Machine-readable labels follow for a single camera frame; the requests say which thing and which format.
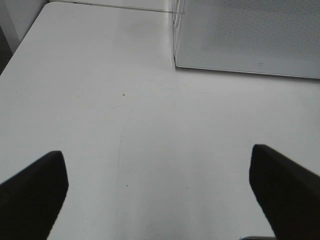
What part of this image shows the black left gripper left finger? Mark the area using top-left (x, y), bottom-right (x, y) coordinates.
top-left (0, 150), bottom-right (69, 240)

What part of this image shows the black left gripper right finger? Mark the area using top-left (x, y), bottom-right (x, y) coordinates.
top-left (249, 144), bottom-right (320, 240)

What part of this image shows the white microwave door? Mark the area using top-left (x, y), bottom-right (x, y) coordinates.
top-left (172, 0), bottom-right (320, 79)

